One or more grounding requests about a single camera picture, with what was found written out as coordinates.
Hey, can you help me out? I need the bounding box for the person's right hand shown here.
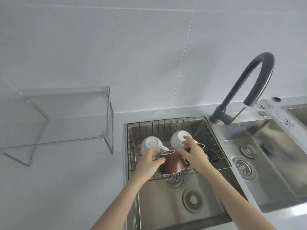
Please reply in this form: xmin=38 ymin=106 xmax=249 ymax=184
xmin=179 ymin=136 xmax=213 ymax=174

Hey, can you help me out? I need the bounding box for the stainless steel sink basin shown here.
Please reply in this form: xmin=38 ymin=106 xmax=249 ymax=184
xmin=123 ymin=116 xmax=248 ymax=230

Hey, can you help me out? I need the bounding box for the wire dish drying basket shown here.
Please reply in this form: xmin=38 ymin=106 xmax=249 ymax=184
xmin=127 ymin=116 xmax=232 ymax=181

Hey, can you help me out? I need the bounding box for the white ceramic cup with handle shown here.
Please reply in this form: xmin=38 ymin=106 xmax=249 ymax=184
xmin=141 ymin=136 xmax=170 ymax=158

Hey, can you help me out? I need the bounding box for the clear acrylic shelf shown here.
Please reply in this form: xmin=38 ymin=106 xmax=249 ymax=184
xmin=0 ymin=85 xmax=114 ymax=167

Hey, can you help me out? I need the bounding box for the black cup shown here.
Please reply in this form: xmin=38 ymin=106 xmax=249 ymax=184
xmin=204 ymin=148 xmax=219 ymax=163

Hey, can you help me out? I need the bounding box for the perforated sink drain strainer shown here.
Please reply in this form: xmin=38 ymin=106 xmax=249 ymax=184
xmin=232 ymin=157 xmax=257 ymax=180
xmin=164 ymin=173 xmax=185 ymax=189

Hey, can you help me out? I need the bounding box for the small stainless steel sink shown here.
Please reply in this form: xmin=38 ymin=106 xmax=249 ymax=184
xmin=279 ymin=104 xmax=307 ymax=128

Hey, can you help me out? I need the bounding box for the stepped stainless steel sink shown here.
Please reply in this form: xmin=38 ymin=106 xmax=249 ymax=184
xmin=212 ymin=110 xmax=307 ymax=214

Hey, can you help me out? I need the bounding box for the dark grey gooseneck faucet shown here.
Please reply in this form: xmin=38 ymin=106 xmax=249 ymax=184
xmin=208 ymin=52 xmax=275 ymax=126

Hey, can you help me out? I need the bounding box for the round ringed sink drain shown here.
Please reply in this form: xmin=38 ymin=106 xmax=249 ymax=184
xmin=182 ymin=188 xmax=204 ymax=214
xmin=240 ymin=142 xmax=258 ymax=157

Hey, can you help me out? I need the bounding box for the person's right forearm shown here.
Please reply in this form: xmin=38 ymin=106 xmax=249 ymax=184
xmin=199 ymin=163 xmax=277 ymax=230

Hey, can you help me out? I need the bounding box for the brown metallic cup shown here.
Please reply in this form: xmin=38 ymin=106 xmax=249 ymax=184
xmin=158 ymin=150 xmax=190 ymax=175

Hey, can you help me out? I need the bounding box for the person's left forearm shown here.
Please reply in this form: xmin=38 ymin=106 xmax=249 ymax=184
xmin=90 ymin=169 xmax=154 ymax=230

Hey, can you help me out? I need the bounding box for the person's left hand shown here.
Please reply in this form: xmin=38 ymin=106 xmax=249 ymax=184
xmin=134 ymin=148 xmax=166 ymax=183

